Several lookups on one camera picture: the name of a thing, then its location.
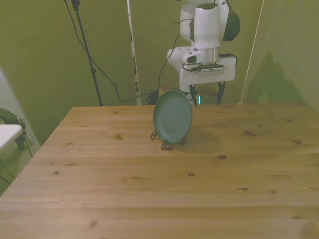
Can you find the black tripod stand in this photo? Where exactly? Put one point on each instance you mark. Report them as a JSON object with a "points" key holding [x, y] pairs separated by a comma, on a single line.
{"points": [[86, 47]]}

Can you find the white side table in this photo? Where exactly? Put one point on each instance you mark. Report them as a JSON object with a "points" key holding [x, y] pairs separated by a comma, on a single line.
{"points": [[8, 134]]}

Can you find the white vertical strip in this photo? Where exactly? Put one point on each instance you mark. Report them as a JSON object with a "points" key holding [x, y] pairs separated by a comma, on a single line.
{"points": [[134, 62]]}

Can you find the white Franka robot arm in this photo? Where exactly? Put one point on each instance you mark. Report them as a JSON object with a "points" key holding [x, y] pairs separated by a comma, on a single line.
{"points": [[207, 25]]}

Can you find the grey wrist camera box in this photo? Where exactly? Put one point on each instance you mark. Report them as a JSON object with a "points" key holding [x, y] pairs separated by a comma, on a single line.
{"points": [[211, 68]]}

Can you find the green round plate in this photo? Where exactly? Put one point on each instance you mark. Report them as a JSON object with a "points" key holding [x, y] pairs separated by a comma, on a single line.
{"points": [[172, 117]]}

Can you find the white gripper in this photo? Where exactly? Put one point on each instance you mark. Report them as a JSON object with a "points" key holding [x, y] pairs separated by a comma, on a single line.
{"points": [[208, 77]]}

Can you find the red emergency stop button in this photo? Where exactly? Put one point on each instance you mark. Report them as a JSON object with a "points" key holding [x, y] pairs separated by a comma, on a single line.
{"points": [[164, 86]]}

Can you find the black power adapter bundle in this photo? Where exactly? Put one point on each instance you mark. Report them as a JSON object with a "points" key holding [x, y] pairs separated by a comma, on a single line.
{"points": [[152, 98]]}

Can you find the green indicator light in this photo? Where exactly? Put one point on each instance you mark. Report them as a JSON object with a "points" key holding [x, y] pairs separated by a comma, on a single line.
{"points": [[199, 100]]}

